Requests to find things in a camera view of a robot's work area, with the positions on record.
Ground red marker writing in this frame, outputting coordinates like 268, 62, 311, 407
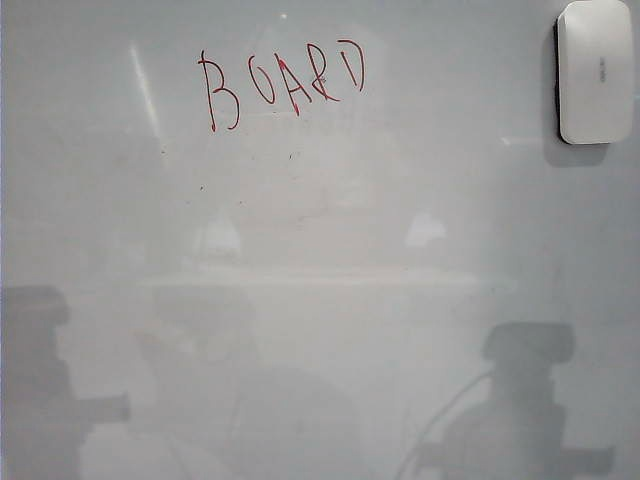
196, 37, 369, 134

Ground grey glass whiteboard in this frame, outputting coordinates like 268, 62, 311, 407
2, 0, 640, 480

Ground white rectangular whiteboard eraser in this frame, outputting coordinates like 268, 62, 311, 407
552, 0, 635, 146

